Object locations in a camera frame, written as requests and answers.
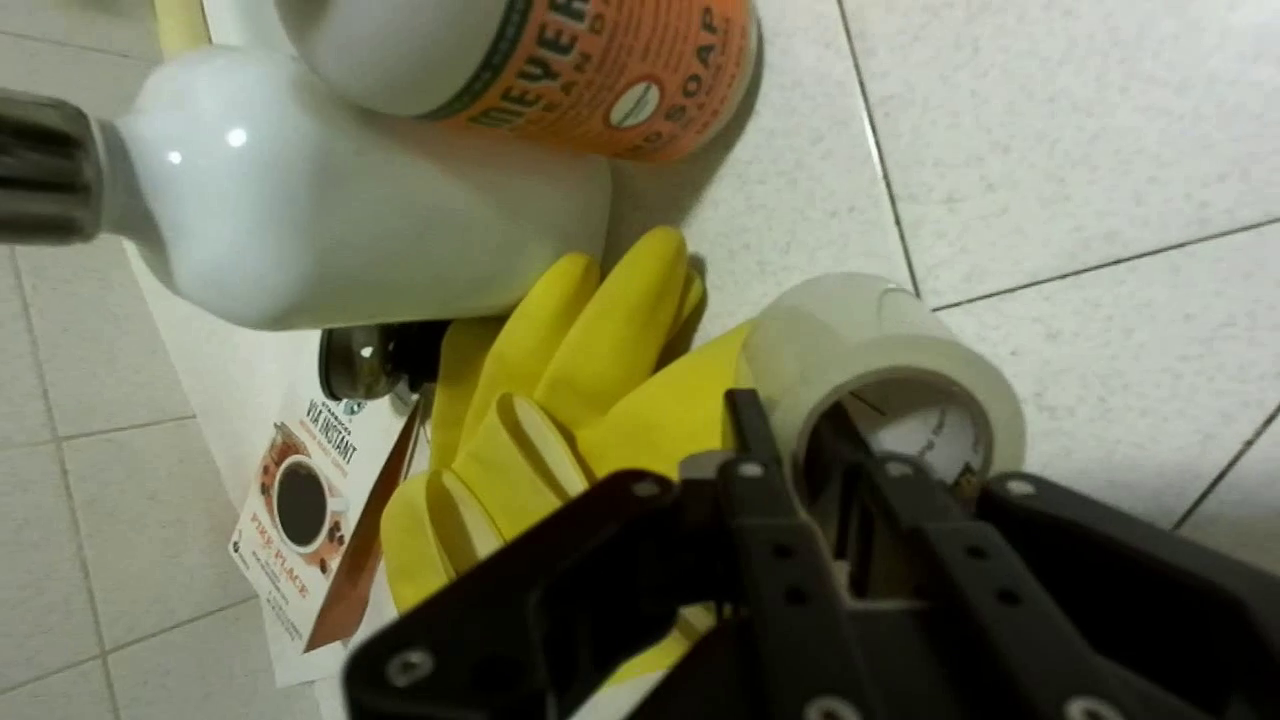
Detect dark round metal object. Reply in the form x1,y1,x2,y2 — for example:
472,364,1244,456
316,320,450,404

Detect clear packing tape roll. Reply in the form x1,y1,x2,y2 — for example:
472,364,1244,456
741,266,1030,536

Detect yellow rubber gloves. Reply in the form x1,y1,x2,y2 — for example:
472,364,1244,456
374,219,761,720

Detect white soap dispenser bottle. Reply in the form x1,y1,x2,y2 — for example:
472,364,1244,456
0,40,621,331

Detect orange label soap bottle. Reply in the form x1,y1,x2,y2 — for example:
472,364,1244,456
276,0,768,172

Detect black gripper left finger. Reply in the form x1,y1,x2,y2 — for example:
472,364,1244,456
338,384,870,720

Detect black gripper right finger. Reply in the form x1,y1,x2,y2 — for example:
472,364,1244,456
805,404,1280,720

